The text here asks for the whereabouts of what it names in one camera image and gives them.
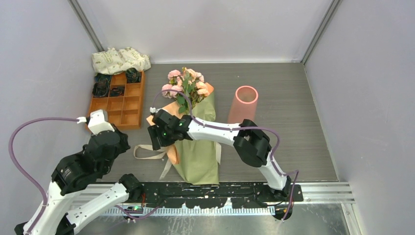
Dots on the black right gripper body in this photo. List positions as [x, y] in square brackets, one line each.
[165, 136]

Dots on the dark rolled sock middle left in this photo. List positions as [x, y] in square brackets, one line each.
[100, 89]

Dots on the dark rolled sock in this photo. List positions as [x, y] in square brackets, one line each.
[100, 89]
[102, 77]
[133, 75]
[117, 91]

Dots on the pink cylindrical vase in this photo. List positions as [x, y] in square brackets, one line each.
[243, 105]

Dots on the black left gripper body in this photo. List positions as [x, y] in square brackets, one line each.
[124, 147]

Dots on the dark rolled sock top right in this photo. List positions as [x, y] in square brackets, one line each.
[133, 75]

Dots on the dark rolled sock top left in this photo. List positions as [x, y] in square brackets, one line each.
[102, 77]

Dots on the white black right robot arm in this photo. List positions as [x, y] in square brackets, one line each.
[250, 142]

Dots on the beige printed ribbon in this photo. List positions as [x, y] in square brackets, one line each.
[161, 153]

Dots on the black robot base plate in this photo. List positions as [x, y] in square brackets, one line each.
[177, 194]

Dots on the cream printed cloth bag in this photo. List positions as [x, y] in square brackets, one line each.
[115, 61]

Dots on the aluminium frame rail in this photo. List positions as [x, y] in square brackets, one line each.
[230, 169]

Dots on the orange wooden compartment tray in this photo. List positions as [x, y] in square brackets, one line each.
[125, 110]

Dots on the dark rolled sock middle centre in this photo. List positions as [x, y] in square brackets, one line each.
[117, 91]

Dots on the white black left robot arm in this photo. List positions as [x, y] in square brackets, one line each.
[72, 176]

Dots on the green paper flower bouquet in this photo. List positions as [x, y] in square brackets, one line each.
[187, 87]

